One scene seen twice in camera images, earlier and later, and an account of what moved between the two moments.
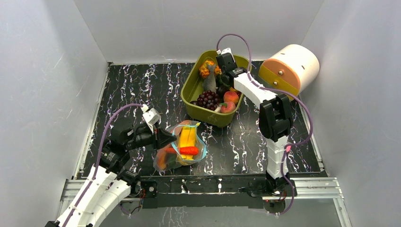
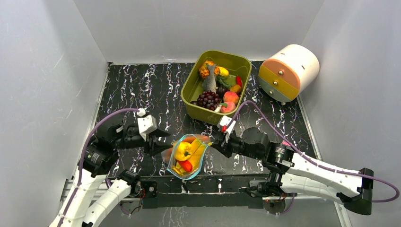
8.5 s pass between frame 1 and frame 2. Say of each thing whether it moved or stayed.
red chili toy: moved
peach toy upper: stayed
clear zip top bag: moved
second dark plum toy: stayed
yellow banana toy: moved
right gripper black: moved
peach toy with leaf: stayed
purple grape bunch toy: stayed
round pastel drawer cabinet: stayed
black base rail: stayed
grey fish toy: stayed
